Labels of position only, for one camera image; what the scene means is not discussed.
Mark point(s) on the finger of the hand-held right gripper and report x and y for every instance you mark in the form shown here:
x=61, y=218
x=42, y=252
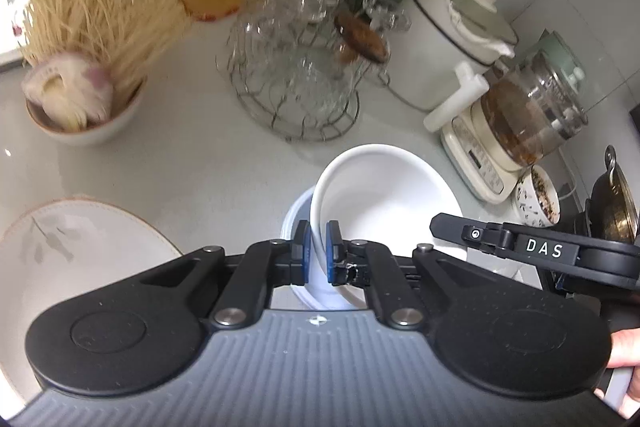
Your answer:
x=470, y=232

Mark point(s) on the person's right hand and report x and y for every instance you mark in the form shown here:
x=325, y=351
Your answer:
x=625, y=352

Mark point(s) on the white bowl holding garlic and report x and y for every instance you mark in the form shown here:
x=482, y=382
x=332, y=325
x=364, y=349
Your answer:
x=100, y=127

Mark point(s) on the white plate with leaf print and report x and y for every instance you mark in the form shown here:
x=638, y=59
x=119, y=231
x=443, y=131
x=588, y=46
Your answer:
x=90, y=267

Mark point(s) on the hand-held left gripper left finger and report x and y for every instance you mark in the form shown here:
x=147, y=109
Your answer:
x=300, y=252

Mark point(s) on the cream kettle base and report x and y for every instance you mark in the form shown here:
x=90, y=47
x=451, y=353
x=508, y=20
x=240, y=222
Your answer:
x=475, y=157

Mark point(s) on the dark metal pot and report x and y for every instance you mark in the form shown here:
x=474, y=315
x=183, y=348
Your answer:
x=617, y=202

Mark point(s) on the cluster of glass cups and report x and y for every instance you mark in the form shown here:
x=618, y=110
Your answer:
x=300, y=72

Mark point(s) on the garlic bulb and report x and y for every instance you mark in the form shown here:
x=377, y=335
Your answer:
x=70, y=87

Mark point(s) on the bundle of dried noodles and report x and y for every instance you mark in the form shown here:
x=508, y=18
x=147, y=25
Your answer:
x=100, y=12

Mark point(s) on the white pot with lid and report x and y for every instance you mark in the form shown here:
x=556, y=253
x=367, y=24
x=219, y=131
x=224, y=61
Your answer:
x=440, y=37

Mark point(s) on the brown wooden lid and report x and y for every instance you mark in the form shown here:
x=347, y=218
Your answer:
x=362, y=39

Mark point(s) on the glass jar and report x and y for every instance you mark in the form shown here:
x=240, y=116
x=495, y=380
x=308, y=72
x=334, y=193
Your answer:
x=17, y=2

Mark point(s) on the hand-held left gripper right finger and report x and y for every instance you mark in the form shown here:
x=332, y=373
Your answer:
x=332, y=252

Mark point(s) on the glass tea kettle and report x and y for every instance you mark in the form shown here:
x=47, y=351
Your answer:
x=535, y=117

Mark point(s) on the patterned bowl of tea leaves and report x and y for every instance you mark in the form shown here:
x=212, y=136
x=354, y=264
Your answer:
x=539, y=197

